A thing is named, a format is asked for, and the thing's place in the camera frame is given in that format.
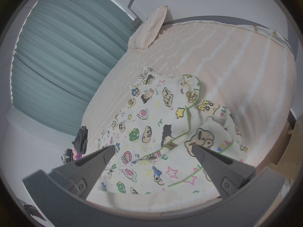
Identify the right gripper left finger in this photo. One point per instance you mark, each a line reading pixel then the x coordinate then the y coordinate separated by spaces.
pixel 90 168

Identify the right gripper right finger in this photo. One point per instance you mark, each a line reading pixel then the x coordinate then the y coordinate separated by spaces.
pixel 220 169

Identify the cream pillow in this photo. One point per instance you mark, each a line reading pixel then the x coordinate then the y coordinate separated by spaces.
pixel 146 32

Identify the bed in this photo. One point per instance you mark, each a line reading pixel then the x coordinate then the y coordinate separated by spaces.
pixel 236 84

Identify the black garment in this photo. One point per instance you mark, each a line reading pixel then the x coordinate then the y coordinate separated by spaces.
pixel 81 138

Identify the white printed pyjama top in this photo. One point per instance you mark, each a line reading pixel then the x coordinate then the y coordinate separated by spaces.
pixel 151 117

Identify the pale wooden bedside table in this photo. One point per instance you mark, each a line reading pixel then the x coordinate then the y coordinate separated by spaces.
pixel 283 164

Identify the blue-green curtain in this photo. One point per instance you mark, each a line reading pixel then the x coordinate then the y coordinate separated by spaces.
pixel 64 51

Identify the pile of clothes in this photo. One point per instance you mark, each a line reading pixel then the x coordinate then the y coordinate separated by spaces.
pixel 68 156

